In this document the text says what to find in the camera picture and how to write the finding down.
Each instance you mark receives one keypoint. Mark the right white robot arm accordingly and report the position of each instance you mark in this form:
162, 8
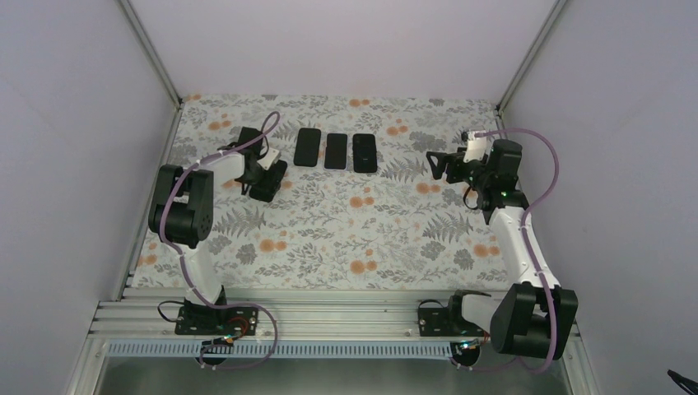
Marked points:
535, 317

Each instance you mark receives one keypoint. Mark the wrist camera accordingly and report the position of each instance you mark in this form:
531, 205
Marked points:
476, 145
269, 158

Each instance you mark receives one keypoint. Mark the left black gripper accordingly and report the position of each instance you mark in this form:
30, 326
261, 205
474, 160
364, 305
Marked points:
241, 180

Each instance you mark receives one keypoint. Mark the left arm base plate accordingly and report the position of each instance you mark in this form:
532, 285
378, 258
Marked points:
199, 320

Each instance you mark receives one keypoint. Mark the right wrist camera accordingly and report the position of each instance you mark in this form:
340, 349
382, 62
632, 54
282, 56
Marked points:
476, 145

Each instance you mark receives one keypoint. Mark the black phone left row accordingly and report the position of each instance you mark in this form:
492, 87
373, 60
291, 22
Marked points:
307, 147

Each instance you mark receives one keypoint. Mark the black phone right row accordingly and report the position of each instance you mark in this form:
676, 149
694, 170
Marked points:
364, 153

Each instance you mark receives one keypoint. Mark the aluminium rail frame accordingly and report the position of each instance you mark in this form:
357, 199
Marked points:
302, 315

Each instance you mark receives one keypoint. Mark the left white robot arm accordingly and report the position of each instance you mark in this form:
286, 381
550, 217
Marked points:
182, 208

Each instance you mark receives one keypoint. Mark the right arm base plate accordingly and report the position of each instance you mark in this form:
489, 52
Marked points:
437, 321

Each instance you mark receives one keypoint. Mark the grey slotted cable duct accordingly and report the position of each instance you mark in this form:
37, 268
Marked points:
250, 349

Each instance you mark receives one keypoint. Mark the teal phone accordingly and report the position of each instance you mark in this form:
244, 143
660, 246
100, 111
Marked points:
266, 189

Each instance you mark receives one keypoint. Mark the black phone row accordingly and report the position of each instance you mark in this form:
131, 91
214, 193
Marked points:
364, 153
336, 152
307, 147

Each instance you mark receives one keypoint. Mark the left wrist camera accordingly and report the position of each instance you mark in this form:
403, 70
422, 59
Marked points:
269, 158

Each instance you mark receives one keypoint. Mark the black phone middle row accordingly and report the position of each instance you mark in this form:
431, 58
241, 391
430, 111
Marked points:
336, 152

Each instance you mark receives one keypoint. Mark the floral table mat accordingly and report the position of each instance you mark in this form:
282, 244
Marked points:
397, 229

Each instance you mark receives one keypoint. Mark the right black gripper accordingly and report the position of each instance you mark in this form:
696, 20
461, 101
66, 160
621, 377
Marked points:
453, 160

